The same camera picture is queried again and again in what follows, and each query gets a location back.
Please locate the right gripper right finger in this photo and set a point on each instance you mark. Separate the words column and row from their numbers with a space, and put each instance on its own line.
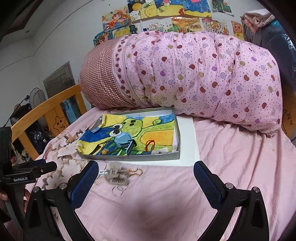
column 252, row 221

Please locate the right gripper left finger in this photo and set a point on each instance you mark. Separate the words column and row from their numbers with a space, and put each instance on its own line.
column 40, row 223

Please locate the silver ring bangle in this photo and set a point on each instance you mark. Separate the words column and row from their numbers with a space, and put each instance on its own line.
column 117, row 190

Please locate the blue wrist watch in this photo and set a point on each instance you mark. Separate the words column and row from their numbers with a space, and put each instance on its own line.
column 125, row 141

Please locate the person left hand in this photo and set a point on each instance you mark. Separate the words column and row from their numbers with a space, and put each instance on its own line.
column 17, row 207

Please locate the cluttered shelf items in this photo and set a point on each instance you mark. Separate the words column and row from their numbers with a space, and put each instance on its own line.
column 39, row 126

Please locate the pink floral bed sheet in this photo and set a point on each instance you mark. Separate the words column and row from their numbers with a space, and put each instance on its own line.
column 167, row 203

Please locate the standing fan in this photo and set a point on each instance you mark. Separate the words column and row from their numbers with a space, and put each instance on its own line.
column 31, row 101

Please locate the grey tray box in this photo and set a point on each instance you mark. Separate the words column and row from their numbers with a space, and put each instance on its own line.
column 185, row 153

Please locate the rolled pink dotted quilt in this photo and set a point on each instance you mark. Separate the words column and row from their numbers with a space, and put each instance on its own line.
column 199, row 74

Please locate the dark blue bag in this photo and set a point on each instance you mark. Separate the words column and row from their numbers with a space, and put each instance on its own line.
column 274, row 38

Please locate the pink folded cloth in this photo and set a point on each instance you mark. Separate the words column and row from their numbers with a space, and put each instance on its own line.
column 257, row 19

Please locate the wall cartoon drawings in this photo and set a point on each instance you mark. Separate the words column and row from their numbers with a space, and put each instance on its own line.
column 167, row 16

